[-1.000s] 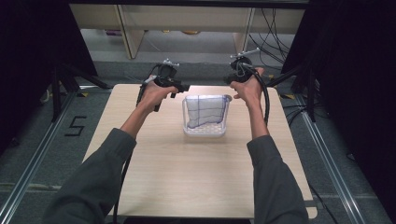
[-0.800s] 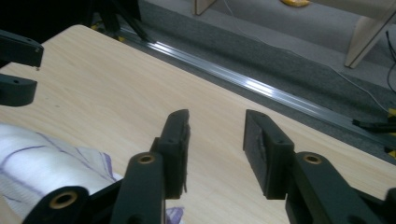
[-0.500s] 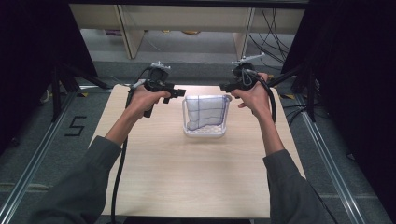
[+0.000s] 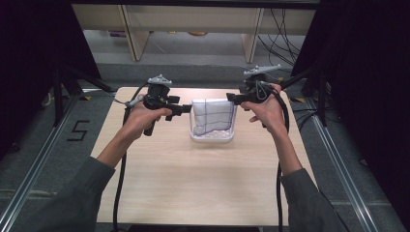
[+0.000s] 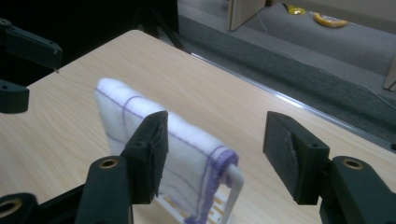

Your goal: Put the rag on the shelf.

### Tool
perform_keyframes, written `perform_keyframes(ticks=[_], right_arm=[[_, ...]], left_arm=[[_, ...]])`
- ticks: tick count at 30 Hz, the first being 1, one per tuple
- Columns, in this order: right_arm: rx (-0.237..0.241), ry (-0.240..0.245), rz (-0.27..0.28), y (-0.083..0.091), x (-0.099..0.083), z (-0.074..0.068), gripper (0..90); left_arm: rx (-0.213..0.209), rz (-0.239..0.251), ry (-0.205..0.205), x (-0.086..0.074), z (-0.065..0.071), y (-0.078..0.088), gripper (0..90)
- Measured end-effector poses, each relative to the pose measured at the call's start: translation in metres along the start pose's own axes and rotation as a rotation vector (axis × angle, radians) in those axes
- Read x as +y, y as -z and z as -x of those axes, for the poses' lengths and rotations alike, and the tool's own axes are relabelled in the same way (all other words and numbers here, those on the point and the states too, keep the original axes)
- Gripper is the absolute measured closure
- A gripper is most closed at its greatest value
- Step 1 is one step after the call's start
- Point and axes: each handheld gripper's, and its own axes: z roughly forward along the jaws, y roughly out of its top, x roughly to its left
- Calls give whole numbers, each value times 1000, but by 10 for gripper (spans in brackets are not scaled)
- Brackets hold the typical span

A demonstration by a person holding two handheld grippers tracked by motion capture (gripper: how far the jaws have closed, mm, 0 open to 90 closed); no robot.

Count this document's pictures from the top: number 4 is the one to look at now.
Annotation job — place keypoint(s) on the person's left hand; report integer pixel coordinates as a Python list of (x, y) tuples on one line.
[(145, 117)]

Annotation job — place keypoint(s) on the yellow round object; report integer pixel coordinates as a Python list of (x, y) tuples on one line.
[(197, 33)]

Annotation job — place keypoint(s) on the person's right hand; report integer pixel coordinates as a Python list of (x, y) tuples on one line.
[(270, 112)]

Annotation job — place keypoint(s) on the black metal stand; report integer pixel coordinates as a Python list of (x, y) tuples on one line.
[(64, 87), (317, 87)]

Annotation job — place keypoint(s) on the black curtain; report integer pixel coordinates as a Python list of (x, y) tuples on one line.
[(32, 64), (364, 80)]

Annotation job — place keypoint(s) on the light wooden desk frame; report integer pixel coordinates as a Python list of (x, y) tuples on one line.
[(138, 32)]

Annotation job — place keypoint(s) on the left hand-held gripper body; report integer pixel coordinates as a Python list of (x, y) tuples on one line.
[(158, 95)]

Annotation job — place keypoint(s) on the aluminium floor rail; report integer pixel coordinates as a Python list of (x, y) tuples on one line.
[(35, 161), (341, 161)]

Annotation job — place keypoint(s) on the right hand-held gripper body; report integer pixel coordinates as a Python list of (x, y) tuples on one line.
[(256, 87)]

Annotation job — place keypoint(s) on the white checked dish cloth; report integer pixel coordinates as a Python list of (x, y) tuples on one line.
[(212, 116)]

